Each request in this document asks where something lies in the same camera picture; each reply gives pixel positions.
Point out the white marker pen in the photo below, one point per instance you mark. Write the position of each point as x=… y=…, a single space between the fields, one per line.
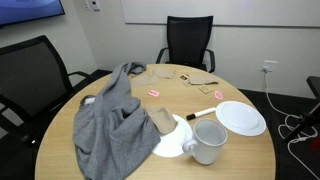
x=200 y=113

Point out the white mug cup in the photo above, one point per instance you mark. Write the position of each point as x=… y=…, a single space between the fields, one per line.
x=207 y=141

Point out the pink sticky note centre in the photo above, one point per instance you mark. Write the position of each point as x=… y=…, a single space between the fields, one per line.
x=153 y=93

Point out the brown napkin far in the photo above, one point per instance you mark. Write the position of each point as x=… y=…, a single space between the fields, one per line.
x=164 y=73

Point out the brown napkin by sweatshirt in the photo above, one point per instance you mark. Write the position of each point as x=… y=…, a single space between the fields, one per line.
x=142 y=80

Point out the brown paper napkin on plate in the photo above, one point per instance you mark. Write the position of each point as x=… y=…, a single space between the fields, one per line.
x=163 y=119

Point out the yellow black tea packet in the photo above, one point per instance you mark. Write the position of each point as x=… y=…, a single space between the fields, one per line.
x=186 y=80

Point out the small brown sugar packet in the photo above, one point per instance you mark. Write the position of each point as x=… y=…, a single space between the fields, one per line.
x=205 y=89

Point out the small white plate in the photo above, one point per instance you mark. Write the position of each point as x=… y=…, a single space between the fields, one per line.
x=171 y=144

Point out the black mesh chair far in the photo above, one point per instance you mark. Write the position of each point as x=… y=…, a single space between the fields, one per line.
x=187 y=39

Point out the grey sweatshirt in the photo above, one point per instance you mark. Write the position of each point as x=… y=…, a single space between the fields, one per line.
x=113 y=134

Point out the large white plate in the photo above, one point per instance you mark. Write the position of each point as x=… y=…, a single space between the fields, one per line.
x=240 y=118

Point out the black mesh chair side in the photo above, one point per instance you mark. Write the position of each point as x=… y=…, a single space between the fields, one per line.
x=34 y=85

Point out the wall thermostat panel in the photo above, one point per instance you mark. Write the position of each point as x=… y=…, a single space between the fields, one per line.
x=95 y=5

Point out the wall power outlet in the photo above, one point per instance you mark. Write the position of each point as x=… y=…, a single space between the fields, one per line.
x=268 y=65

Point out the whiteboard on wall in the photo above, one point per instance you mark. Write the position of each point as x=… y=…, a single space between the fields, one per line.
x=296 y=13

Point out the black camera tripod stand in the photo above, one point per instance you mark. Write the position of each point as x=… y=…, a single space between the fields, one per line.
x=313 y=116

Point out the wall mounted screen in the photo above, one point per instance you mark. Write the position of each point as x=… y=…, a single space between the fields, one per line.
x=18 y=11

